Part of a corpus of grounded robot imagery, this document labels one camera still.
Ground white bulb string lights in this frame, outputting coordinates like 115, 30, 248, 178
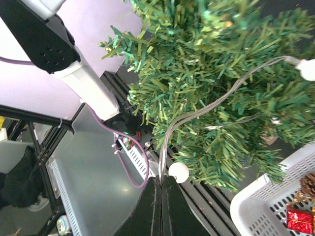
158, 56, 315, 184

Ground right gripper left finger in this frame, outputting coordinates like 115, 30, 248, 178
114, 177, 161, 236

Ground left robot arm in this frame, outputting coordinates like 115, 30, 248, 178
0, 0, 140, 134

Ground left black corner post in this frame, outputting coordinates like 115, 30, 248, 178
0, 105, 74, 133

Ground brown pinecone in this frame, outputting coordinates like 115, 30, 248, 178
300, 173, 315, 198

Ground white perforated plastic basket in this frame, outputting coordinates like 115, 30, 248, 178
230, 143, 315, 236

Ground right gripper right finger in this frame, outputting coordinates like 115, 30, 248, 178
161, 176, 209, 236

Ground red gift box ornament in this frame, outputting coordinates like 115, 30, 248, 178
286, 207, 315, 235

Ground small green christmas tree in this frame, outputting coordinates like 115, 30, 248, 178
99, 0, 315, 191

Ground left circuit board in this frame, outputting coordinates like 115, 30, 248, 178
122, 131, 141, 150

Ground white slotted cable duct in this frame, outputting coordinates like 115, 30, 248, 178
127, 147, 148, 179

